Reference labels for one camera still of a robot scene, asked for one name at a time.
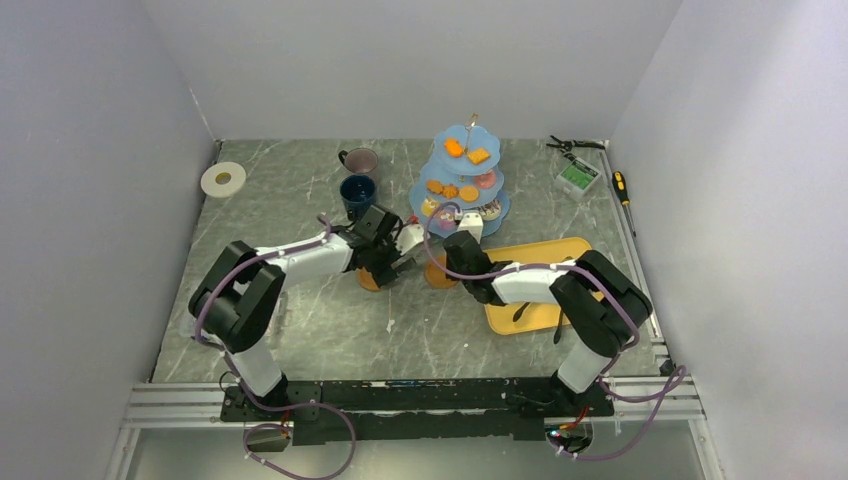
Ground wooden coaster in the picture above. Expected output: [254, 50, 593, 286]
[356, 268, 381, 292]
[424, 256, 458, 289]

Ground purple cupcake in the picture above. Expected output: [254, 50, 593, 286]
[436, 210, 458, 232]

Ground chocolate white sprinkled donut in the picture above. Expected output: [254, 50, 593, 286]
[478, 200, 502, 222]

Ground yellow cupcake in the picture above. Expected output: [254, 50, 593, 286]
[420, 196, 440, 217]

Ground round orange cookie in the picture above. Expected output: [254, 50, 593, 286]
[458, 185, 480, 203]

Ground dark orange swirl cookie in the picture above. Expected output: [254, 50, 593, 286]
[441, 184, 459, 199]

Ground dark blue mug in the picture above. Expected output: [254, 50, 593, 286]
[339, 175, 377, 221]

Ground yellow serving tray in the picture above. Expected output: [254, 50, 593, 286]
[484, 237, 592, 336]

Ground blue three-tier cake stand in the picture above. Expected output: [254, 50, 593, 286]
[409, 113, 510, 238]

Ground pink cupcake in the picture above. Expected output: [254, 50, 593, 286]
[473, 169, 498, 190]

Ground black food tongs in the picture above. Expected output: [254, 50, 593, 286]
[511, 256, 576, 346]

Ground purple-grey mug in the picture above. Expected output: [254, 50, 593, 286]
[337, 147, 379, 175]

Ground square cracker biscuit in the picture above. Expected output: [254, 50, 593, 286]
[466, 147, 491, 165]

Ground orange fish-shaped cookie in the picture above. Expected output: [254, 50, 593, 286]
[443, 138, 465, 158]

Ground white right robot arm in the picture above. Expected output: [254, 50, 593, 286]
[444, 231, 653, 415]

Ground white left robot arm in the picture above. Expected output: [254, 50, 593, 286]
[188, 205, 424, 420]

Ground green white electronic box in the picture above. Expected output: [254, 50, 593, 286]
[554, 156, 603, 201]

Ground black pliers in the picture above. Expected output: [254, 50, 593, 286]
[546, 135, 606, 154]

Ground yellow black screwdriver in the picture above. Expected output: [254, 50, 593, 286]
[612, 171, 637, 238]

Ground white tape roll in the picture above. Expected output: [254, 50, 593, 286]
[200, 162, 247, 199]

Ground clear plastic screw box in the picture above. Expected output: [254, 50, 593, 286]
[178, 293, 287, 338]

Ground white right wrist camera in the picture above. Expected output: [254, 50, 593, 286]
[454, 210, 484, 242]

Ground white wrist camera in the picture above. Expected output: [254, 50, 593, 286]
[454, 210, 484, 242]
[395, 224, 425, 256]

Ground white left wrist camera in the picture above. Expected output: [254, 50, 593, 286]
[395, 224, 425, 256]

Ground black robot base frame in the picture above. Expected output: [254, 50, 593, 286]
[220, 377, 614, 446]

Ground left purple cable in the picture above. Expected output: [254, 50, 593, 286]
[192, 213, 360, 480]

